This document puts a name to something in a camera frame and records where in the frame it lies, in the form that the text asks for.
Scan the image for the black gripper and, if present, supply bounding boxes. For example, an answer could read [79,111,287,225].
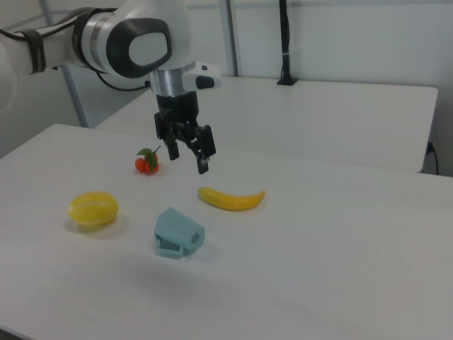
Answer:
[153,91,217,175]

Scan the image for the light blue hexagonal mug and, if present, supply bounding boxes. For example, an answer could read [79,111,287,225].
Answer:
[154,207,206,259]

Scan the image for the yellow toy banana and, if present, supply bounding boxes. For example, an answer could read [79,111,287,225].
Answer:
[197,186,266,213]

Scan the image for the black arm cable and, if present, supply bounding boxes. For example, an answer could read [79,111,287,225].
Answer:
[0,6,153,92]

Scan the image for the black velcro strap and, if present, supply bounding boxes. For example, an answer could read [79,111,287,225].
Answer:
[20,29,48,76]

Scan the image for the black pole with white band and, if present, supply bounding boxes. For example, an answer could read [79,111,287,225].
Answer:
[276,0,299,86]

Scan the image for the dark power cable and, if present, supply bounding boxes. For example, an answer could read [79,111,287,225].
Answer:
[425,140,440,175]

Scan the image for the grey partition post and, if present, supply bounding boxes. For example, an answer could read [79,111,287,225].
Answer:
[222,0,239,77]
[61,65,90,129]

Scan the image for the yellow striped toy melon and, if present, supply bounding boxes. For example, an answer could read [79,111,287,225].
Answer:
[67,191,119,226]

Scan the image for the orange toy tangerines with leaves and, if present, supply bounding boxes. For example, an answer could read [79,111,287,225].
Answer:
[134,145,161,176]

